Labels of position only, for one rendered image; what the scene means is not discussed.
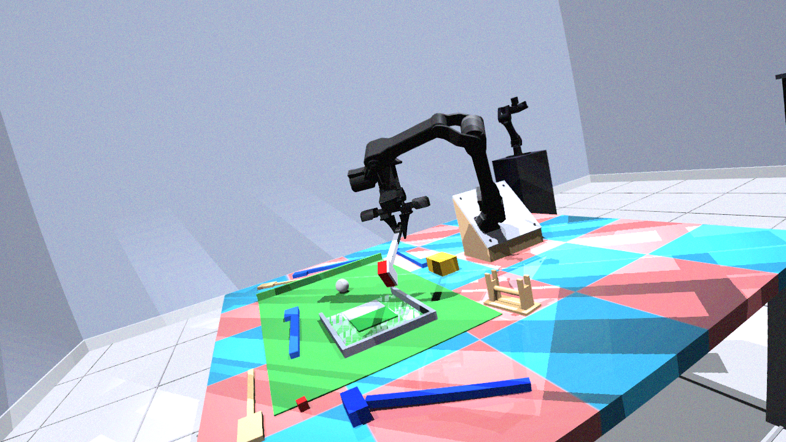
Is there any red cube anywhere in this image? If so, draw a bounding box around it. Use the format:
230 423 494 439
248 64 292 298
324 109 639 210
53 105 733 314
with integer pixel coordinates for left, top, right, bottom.
296 396 309 412

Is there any green flat mat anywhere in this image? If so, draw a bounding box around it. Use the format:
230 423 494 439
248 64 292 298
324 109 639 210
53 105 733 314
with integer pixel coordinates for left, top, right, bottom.
258 259 502 416

